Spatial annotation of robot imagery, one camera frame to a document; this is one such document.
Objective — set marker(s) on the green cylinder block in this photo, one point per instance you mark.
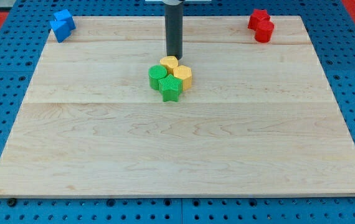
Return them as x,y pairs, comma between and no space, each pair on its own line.
155,73

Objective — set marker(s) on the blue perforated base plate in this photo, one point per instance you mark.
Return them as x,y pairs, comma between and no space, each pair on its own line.
332,32

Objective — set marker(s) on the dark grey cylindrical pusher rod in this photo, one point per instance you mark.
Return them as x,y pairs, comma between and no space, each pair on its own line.
173,14

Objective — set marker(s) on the red cylinder block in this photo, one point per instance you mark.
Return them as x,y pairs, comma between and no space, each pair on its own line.
264,31

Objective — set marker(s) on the blue cube block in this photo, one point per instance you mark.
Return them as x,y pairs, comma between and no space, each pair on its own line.
66,16

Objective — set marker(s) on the green star block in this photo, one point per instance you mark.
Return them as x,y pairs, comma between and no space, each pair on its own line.
170,88

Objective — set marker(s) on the blue triangular block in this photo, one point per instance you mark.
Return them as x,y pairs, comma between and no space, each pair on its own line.
61,30

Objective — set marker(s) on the light wooden board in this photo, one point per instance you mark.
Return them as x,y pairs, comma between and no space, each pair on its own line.
260,120

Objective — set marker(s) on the yellow heart block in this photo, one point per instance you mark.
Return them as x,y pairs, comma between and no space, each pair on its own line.
169,63

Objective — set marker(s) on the yellow hexagon block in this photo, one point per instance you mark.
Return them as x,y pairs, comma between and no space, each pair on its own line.
184,73

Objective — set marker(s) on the red star block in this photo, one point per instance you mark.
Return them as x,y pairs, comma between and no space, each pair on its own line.
258,15

